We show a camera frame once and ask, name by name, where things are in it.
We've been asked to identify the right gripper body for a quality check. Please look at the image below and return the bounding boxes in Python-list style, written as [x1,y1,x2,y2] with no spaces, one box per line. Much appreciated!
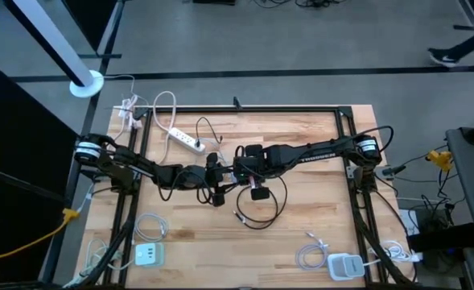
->
[233,143,270,201]

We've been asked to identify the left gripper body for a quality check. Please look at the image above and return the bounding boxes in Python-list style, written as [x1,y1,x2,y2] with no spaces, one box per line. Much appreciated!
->
[198,151,225,207]

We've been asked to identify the black USB cable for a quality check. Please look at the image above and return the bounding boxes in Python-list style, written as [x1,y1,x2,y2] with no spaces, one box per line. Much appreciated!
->
[195,116,225,149]
[232,176,289,231]

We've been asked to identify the white power strip with cord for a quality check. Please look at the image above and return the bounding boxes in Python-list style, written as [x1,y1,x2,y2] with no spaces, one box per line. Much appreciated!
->
[153,89,206,156]

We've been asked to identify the lavender white USB cable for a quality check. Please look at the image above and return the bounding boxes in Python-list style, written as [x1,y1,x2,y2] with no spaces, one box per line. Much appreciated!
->
[295,232,332,271]

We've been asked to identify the grey SmallRig cube charger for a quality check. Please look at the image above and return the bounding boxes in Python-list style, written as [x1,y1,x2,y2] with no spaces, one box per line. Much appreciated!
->
[327,252,382,283]

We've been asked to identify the white mint cube charger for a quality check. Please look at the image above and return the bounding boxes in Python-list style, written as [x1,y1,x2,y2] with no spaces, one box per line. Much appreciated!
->
[134,241,166,268]

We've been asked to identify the white power adapter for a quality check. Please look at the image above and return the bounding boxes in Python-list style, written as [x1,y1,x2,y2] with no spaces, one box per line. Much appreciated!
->
[399,208,422,237]

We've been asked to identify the black computer box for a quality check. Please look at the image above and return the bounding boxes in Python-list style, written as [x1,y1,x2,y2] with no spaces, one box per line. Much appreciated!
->
[406,222,474,267]

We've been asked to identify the white tower fan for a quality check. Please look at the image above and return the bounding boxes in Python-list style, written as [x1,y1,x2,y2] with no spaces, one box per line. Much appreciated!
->
[5,0,105,99]

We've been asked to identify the person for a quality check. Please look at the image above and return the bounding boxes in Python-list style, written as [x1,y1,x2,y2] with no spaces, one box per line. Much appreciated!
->
[427,15,474,68]

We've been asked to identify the black aluminium table frame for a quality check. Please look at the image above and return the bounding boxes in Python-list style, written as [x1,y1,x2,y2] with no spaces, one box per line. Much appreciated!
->
[101,105,418,290]

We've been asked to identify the white plug and cable bundle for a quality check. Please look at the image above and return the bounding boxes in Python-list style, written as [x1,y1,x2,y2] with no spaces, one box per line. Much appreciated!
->
[101,93,149,142]

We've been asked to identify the white connector cable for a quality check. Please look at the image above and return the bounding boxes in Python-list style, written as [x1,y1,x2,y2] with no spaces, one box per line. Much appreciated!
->
[76,185,97,213]

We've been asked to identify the white tangled cables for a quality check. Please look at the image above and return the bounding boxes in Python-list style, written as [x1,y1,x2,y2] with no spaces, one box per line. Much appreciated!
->
[65,237,137,289]

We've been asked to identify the black corrugated cable conduit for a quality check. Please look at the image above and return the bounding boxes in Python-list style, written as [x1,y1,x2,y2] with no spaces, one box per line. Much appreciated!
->
[351,209,417,289]
[63,209,139,290]

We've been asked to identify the yellow extension cable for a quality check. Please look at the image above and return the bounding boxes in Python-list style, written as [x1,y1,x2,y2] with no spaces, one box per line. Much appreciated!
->
[0,208,80,263]

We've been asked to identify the black floor cables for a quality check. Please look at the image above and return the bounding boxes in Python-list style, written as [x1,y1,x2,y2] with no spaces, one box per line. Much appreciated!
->
[252,0,348,10]

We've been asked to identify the white cable bundle with plug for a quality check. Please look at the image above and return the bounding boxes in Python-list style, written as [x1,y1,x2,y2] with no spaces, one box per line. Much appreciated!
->
[367,241,425,265]

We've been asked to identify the yellow cable connector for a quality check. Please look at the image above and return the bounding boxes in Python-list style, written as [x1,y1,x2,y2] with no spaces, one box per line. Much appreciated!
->
[426,149,455,172]

